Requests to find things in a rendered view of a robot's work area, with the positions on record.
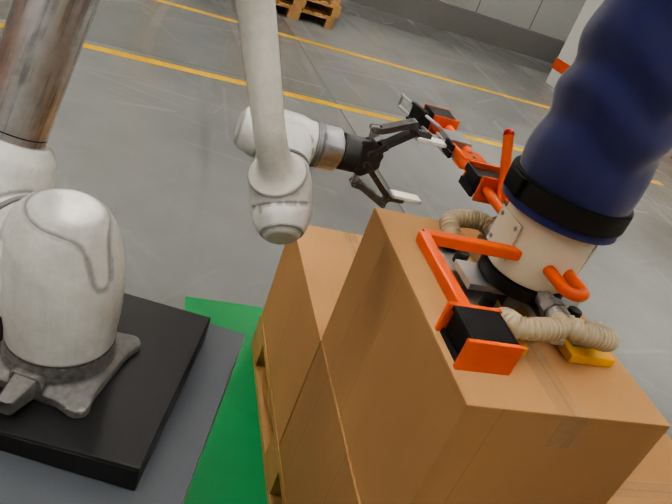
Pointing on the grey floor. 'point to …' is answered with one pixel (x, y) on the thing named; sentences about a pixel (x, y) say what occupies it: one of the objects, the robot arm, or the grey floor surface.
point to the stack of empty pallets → (324, 10)
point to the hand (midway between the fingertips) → (426, 171)
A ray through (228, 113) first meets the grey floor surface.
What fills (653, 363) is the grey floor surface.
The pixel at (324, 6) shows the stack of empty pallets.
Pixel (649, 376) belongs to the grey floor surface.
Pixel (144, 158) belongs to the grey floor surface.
